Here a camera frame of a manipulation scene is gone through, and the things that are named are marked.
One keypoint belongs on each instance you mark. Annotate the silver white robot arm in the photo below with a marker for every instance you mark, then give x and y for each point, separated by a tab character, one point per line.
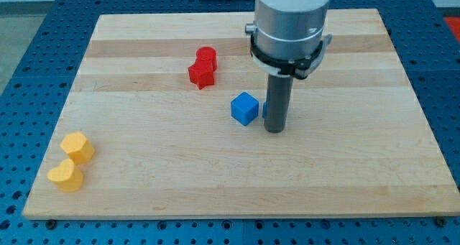
286	36

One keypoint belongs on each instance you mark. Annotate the wooden board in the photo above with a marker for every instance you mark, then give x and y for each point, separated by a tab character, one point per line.
356	142

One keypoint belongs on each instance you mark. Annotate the small blue block behind rod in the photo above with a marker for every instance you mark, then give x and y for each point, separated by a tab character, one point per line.
264	110

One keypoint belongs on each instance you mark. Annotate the blue cube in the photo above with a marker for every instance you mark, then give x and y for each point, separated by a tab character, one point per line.
244	108

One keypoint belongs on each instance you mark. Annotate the yellow hexagon block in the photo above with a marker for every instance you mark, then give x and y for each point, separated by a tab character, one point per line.
77	147

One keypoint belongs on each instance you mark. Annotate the yellow heart block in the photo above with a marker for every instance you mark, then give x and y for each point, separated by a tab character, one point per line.
67	176

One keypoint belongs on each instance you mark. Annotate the red star block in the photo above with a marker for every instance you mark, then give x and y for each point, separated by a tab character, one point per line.
201	73

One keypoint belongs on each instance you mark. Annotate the red cylinder block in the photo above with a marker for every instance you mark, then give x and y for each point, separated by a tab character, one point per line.
207	56

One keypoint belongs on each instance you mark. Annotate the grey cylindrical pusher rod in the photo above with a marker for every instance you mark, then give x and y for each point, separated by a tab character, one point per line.
278	99

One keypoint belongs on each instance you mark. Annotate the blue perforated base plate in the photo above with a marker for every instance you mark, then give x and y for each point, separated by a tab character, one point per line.
34	97

